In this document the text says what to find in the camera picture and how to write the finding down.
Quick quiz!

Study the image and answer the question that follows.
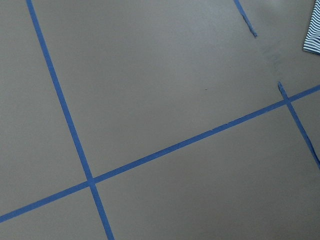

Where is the blue white striped polo shirt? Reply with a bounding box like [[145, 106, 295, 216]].
[[302, 0, 320, 55]]

